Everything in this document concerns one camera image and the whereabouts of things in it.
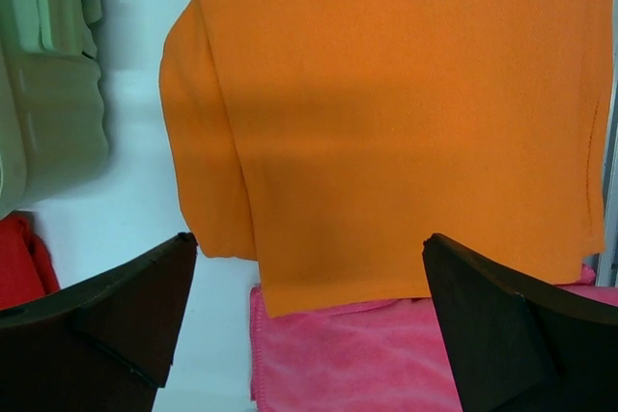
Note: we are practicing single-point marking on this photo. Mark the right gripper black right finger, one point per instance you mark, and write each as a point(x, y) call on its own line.
point(515, 343)

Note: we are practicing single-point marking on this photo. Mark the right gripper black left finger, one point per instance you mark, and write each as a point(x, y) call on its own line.
point(104, 344)

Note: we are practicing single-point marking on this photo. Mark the red cloth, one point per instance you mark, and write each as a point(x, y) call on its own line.
point(27, 273)

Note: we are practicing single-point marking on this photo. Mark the pink towel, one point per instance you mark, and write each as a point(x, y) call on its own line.
point(375, 356)

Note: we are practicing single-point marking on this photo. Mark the orange shirt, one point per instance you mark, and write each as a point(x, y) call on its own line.
point(328, 139)

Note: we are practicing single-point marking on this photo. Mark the green suitcase with blue lining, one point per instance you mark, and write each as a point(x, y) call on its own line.
point(52, 136)

